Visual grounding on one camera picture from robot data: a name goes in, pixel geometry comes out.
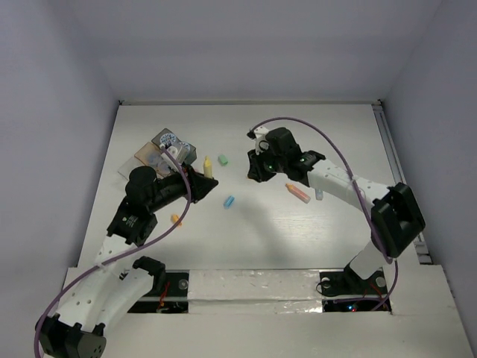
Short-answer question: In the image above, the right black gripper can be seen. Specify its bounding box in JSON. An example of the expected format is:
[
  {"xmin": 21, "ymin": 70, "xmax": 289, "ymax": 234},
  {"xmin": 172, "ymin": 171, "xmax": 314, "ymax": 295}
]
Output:
[{"xmin": 247, "ymin": 143, "xmax": 287, "ymax": 182}]

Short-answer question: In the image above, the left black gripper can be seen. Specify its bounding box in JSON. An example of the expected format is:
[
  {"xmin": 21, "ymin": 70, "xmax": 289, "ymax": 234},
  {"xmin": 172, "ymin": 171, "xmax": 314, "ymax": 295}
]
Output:
[{"xmin": 148, "ymin": 162, "xmax": 217, "ymax": 213}]

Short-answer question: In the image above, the yellow highlighter marker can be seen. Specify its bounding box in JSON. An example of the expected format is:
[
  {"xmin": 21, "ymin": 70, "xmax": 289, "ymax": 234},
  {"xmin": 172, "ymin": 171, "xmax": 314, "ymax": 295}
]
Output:
[{"xmin": 203, "ymin": 156, "xmax": 213, "ymax": 178}]

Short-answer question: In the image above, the blue lid jar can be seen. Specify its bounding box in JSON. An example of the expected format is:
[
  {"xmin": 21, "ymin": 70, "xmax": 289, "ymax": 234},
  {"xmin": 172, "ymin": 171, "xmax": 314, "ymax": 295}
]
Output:
[{"xmin": 159, "ymin": 132, "xmax": 177, "ymax": 148}]

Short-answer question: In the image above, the clear small jar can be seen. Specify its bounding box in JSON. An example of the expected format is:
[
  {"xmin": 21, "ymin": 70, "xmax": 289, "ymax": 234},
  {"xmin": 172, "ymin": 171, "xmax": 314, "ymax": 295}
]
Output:
[{"xmin": 157, "ymin": 161, "xmax": 171, "ymax": 176}]

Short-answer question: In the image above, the grey lid small jar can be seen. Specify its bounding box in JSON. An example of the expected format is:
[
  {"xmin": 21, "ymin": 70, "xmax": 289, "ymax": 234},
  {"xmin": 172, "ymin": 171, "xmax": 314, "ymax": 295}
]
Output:
[{"xmin": 146, "ymin": 151, "xmax": 162, "ymax": 166}]

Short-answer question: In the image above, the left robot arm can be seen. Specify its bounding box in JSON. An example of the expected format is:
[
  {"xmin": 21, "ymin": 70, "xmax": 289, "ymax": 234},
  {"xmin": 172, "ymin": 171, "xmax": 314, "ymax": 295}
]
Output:
[{"xmin": 35, "ymin": 166, "xmax": 218, "ymax": 357}]

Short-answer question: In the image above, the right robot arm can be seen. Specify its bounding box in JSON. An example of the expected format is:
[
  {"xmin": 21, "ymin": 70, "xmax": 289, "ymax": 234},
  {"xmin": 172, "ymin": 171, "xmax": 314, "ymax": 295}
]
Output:
[{"xmin": 247, "ymin": 126, "xmax": 426, "ymax": 292}]

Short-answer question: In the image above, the dark grey plastic bin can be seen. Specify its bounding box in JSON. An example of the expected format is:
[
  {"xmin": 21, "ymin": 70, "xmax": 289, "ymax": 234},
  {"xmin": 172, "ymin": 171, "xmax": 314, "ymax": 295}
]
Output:
[{"xmin": 152, "ymin": 128, "xmax": 197, "ymax": 165}]

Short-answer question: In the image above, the blue marker cap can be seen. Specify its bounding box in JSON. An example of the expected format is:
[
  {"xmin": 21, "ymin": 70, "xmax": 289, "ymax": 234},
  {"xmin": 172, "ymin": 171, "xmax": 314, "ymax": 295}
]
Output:
[{"xmin": 224, "ymin": 195, "xmax": 235, "ymax": 209}]

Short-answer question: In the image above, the green marker cap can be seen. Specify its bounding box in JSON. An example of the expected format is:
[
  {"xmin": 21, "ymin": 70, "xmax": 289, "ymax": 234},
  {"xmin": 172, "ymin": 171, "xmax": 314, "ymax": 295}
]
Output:
[{"xmin": 218, "ymin": 154, "xmax": 229, "ymax": 166}]

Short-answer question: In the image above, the red-orange highlighter marker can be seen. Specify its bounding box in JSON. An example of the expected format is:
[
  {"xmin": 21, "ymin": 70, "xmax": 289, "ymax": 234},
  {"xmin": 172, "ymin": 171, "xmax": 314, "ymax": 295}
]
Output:
[{"xmin": 285, "ymin": 183, "xmax": 311, "ymax": 204}]

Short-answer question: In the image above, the orange marker cap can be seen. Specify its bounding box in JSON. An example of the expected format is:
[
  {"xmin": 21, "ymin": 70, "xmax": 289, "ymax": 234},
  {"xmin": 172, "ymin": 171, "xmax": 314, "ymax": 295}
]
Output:
[{"xmin": 171, "ymin": 214, "xmax": 183, "ymax": 227}]

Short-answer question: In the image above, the blue highlighter marker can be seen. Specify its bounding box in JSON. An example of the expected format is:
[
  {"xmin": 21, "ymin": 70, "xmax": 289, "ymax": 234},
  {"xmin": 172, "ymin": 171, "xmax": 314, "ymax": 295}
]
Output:
[{"xmin": 315, "ymin": 189, "xmax": 323, "ymax": 201}]

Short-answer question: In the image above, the clear plastic bin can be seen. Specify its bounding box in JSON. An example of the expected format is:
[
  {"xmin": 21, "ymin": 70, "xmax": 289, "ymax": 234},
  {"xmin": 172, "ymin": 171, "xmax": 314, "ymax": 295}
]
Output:
[{"xmin": 117, "ymin": 156, "xmax": 144, "ymax": 182}]

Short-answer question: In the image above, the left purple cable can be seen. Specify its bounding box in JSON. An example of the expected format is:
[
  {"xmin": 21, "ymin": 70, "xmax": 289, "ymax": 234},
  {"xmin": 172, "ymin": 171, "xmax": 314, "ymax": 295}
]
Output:
[{"xmin": 35, "ymin": 148, "xmax": 195, "ymax": 357}]

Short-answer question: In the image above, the purple cable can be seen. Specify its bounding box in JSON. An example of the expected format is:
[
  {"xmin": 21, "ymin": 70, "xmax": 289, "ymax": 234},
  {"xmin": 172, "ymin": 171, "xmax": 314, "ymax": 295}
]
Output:
[
  {"xmin": 251, "ymin": 117, "xmax": 399, "ymax": 310},
  {"xmin": 35, "ymin": 148, "xmax": 195, "ymax": 357}
]

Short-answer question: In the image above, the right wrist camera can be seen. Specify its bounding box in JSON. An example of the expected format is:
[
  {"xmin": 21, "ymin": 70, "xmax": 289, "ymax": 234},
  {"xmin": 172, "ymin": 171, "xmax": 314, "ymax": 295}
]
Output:
[{"xmin": 247, "ymin": 126, "xmax": 269, "ymax": 155}]

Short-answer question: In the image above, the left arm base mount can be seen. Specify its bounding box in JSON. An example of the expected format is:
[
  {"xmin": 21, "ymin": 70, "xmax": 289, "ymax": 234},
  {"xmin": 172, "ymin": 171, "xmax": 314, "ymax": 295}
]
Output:
[{"xmin": 128, "ymin": 256, "xmax": 189, "ymax": 314}]

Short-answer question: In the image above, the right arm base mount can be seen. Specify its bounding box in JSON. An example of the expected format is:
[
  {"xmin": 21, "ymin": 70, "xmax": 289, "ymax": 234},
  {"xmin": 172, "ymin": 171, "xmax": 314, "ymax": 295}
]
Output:
[{"xmin": 315, "ymin": 267, "xmax": 392, "ymax": 313}]

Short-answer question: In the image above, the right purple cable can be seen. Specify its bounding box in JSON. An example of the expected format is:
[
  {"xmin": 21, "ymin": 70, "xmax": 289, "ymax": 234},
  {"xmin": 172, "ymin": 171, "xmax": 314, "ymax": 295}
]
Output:
[{"xmin": 251, "ymin": 117, "xmax": 399, "ymax": 310}]

